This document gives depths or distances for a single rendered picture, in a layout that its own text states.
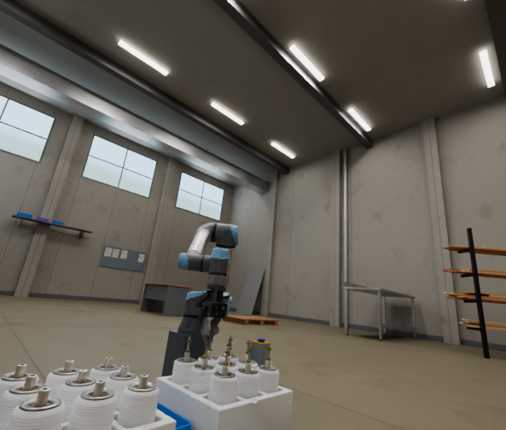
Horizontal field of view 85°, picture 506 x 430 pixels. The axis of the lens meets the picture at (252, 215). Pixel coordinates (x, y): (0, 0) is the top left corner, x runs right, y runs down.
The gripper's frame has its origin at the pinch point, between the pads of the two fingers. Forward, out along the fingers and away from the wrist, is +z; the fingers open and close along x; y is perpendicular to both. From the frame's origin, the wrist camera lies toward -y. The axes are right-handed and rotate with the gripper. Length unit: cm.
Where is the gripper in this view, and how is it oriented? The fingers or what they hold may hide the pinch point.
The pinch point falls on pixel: (206, 339)
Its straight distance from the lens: 120.3
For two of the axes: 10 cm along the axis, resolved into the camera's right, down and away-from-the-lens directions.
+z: -0.9, 9.5, -2.9
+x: 8.3, 2.4, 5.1
